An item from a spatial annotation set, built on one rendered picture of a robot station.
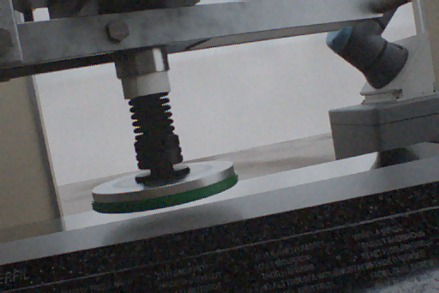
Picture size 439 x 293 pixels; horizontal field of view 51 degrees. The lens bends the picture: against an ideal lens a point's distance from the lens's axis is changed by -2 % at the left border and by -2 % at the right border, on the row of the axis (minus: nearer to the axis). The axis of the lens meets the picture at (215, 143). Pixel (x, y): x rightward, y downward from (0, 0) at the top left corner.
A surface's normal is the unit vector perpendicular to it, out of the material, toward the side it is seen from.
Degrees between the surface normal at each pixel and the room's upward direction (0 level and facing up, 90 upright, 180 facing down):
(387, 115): 90
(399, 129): 90
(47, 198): 90
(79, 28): 90
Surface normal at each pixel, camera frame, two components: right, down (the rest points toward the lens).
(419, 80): 0.20, 0.04
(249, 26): 0.48, -0.02
